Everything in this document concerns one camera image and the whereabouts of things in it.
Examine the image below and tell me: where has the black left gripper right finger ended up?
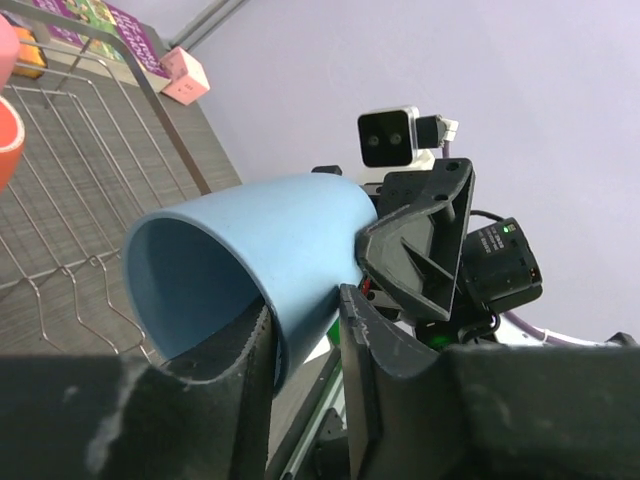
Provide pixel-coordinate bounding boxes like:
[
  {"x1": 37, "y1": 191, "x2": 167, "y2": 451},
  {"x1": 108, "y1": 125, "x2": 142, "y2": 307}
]
[{"x1": 340, "y1": 285, "x2": 639, "y2": 479}]

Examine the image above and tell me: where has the pink cube power socket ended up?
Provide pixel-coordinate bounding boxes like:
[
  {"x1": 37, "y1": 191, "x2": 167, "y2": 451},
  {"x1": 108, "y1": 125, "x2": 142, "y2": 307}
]
[{"x1": 160, "y1": 47, "x2": 210, "y2": 106}]

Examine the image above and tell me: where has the blue plastic cup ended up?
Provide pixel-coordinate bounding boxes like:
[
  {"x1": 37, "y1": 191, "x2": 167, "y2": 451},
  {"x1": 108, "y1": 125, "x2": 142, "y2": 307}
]
[{"x1": 122, "y1": 173, "x2": 377, "y2": 389}]

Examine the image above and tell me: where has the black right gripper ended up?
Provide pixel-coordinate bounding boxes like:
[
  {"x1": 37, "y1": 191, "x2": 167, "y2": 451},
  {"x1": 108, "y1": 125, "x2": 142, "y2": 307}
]
[{"x1": 340, "y1": 158, "x2": 500, "y2": 345}]

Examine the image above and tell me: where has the blue Jane Eyre book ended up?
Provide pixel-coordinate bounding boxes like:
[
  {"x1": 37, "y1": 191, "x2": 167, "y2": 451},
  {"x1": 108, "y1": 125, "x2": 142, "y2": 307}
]
[{"x1": 12, "y1": 26, "x2": 48, "y2": 80}]

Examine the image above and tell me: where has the green plastic folder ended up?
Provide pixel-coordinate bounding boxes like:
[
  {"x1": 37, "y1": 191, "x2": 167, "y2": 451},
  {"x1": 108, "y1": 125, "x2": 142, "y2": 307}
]
[{"x1": 326, "y1": 319, "x2": 341, "y2": 347}]

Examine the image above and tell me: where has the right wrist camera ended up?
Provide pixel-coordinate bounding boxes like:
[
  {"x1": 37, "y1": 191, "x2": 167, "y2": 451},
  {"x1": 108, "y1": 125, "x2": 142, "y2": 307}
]
[{"x1": 357, "y1": 106, "x2": 459, "y2": 184}]

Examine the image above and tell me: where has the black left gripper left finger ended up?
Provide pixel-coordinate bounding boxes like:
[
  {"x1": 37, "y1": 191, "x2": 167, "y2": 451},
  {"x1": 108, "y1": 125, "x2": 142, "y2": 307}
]
[{"x1": 1, "y1": 304, "x2": 275, "y2": 479}]

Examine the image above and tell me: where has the purple paperback book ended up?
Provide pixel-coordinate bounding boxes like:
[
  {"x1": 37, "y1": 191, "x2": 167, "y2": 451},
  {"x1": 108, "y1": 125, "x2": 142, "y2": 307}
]
[{"x1": 29, "y1": 0, "x2": 172, "y2": 81}]

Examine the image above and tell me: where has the orange ceramic mug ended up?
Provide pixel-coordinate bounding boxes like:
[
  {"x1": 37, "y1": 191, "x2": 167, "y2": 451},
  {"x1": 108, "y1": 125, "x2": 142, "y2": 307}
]
[{"x1": 0, "y1": 97, "x2": 26, "y2": 190}]

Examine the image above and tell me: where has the metal wire dish rack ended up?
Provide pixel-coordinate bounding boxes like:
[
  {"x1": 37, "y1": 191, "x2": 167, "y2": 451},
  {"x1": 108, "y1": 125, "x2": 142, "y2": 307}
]
[{"x1": 1, "y1": 1, "x2": 208, "y2": 363}]

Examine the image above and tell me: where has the pink plastic cup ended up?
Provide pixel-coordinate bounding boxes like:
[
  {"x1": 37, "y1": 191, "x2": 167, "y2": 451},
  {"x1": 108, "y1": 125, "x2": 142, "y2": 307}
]
[{"x1": 0, "y1": 16, "x2": 20, "y2": 90}]

